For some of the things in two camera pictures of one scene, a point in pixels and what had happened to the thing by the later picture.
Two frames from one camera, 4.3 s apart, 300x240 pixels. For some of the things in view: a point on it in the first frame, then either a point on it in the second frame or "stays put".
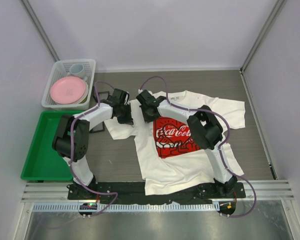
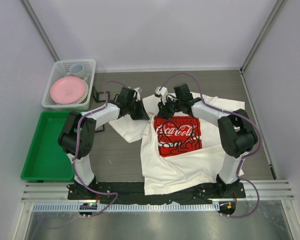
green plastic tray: (42, 162) stays put
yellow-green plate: (84, 96) stays put
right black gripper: (147, 119) -> (163, 112)
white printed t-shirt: (173, 163) stays put
